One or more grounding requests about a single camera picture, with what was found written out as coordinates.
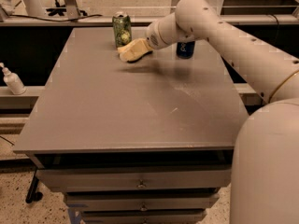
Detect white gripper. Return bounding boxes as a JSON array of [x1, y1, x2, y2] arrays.
[[119, 21, 164, 63]]

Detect yellow sponge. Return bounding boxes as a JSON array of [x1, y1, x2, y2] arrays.
[[117, 38, 154, 63]]

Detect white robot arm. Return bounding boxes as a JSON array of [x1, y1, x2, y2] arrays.
[[118, 0, 299, 224]]

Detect green soda can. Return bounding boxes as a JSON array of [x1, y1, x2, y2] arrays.
[[112, 11, 132, 48]]

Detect blue Pepsi can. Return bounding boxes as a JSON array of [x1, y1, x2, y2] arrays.
[[176, 41, 195, 59]]

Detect grey drawer cabinet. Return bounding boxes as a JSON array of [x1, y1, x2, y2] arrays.
[[12, 25, 250, 224]]

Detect white pump bottle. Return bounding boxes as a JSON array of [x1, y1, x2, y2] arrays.
[[0, 63, 26, 95]]

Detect top grey drawer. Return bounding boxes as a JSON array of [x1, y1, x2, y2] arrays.
[[36, 166, 231, 192]]

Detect grey drawer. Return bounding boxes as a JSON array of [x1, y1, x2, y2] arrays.
[[36, 166, 231, 192], [82, 209, 206, 224], [65, 191, 219, 211]]

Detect middle grey drawer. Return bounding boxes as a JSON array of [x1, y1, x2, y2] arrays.
[[65, 191, 219, 211]]

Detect bottom grey drawer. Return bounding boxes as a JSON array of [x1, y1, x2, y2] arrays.
[[82, 209, 206, 224]]

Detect black caster leg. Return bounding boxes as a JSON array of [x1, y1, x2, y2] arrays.
[[25, 174, 43, 203]]

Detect black cable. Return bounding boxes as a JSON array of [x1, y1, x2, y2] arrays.
[[8, 13, 104, 23]]

